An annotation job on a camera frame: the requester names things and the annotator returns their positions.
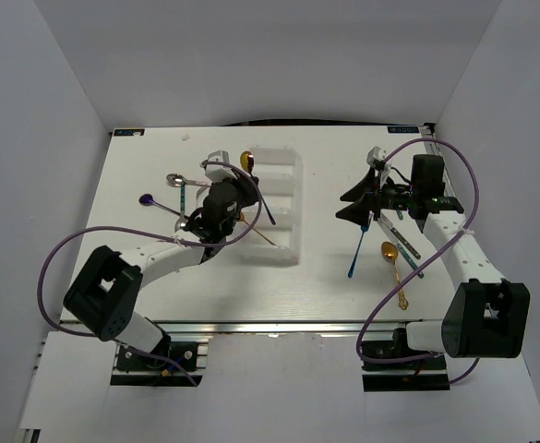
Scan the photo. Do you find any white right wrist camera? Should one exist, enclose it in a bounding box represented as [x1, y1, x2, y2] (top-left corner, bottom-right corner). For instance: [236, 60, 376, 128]
[366, 146, 391, 172]

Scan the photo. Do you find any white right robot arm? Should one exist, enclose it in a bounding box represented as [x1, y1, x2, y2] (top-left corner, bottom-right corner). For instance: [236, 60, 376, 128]
[336, 148, 530, 368]

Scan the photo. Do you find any knife with teal handle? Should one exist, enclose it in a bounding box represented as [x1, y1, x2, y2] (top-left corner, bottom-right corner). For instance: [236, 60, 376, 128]
[380, 224, 418, 269]

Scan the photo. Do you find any silver spoon pink handle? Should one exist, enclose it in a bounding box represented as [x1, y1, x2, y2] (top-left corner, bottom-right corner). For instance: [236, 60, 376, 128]
[174, 186, 209, 232]

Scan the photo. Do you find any blue label sticker left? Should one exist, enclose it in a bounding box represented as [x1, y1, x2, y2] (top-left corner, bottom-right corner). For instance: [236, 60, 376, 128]
[113, 128, 145, 137]

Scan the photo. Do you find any purple metallic spoon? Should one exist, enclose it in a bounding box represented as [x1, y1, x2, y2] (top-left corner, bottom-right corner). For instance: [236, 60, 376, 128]
[138, 193, 181, 217]

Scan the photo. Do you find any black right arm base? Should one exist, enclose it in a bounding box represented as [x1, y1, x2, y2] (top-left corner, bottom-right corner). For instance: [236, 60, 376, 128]
[362, 328, 450, 393]

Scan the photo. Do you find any white three-compartment plastic tray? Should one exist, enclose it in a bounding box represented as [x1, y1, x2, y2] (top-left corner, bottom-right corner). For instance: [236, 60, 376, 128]
[237, 145, 303, 267]

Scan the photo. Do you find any gold spoon plain handle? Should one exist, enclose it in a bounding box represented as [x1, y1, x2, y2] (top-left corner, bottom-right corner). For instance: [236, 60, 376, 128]
[239, 150, 278, 226]

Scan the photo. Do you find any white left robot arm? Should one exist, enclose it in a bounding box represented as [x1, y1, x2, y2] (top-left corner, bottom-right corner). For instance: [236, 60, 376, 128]
[64, 177, 258, 368]

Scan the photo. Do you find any silver spoon green handle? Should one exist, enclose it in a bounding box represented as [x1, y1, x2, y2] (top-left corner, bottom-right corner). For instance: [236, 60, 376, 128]
[166, 174, 208, 218]

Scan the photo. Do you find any blue label sticker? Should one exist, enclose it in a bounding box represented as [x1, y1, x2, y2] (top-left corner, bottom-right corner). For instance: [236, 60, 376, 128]
[113, 128, 145, 137]
[387, 126, 420, 134]

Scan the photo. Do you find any gold spoon ornate handle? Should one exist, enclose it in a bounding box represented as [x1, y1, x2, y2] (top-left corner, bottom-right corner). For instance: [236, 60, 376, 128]
[381, 242, 409, 310]

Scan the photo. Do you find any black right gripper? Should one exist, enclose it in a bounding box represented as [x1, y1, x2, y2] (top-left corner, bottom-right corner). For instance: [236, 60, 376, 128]
[335, 167, 418, 228]

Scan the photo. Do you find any blue label sticker right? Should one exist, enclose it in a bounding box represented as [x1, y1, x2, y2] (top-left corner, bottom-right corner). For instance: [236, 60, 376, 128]
[387, 126, 420, 134]

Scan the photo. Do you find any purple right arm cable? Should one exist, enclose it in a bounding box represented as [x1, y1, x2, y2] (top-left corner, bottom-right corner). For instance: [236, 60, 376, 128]
[354, 138, 479, 387]

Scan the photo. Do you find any knife with dark handle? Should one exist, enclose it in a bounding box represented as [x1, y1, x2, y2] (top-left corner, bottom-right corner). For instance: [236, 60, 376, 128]
[378, 214, 421, 259]

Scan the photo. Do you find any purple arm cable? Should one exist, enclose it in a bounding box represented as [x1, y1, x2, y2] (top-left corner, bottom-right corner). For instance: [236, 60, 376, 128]
[36, 161, 278, 388]
[354, 138, 479, 387]

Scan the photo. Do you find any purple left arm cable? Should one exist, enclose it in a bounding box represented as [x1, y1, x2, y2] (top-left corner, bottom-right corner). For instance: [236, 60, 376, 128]
[36, 161, 278, 388]

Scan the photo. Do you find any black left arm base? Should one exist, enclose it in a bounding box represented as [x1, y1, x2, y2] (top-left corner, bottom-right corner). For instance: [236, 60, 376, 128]
[110, 341, 206, 388]

